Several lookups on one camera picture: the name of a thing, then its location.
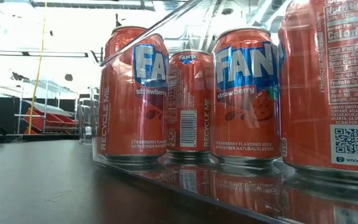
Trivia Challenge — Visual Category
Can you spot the red Fanta strawberry can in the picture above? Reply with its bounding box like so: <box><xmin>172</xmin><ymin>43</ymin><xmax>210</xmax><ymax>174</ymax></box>
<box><xmin>277</xmin><ymin>0</ymin><xmax>358</xmax><ymax>183</ymax></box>
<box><xmin>97</xmin><ymin>26</ymin><xmax>170</xmax><ymax>163</ymax></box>
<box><xmin>210</xmin><ymin>27</ymin><xmax>282</xmax><ymax>166</ymax></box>
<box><xmin>166</xmin><ymin>49</ymin><xmax>213</xmax><ymax>160</ymax></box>

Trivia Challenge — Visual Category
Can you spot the rack with red bins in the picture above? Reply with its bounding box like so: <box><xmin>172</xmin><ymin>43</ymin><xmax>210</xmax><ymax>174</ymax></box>
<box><xmin>14</xmin><ymin>79</ymin><xmax>78</xmax><ymax>135</ymax></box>

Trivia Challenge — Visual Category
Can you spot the yellow cable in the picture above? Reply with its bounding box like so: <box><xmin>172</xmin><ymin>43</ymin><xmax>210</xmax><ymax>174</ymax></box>
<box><xmin>28</xmin><ymin>1</ymin><xmax>48</xmax><ymax>134</ymax></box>

